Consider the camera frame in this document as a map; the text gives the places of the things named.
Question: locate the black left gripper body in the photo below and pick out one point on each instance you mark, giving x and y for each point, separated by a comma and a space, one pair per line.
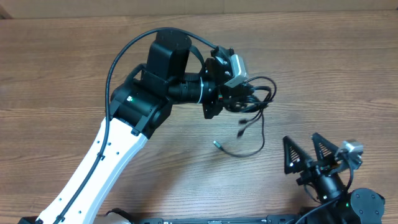
215, 103

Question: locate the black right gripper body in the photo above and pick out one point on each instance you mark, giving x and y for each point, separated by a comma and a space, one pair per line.
316, 169

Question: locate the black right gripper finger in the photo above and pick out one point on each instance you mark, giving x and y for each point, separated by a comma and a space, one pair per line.
324, 149
295, 158

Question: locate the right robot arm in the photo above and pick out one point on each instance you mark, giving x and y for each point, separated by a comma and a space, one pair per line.
340, 205

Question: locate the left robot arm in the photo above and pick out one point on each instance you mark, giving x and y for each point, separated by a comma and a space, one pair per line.
174, 73

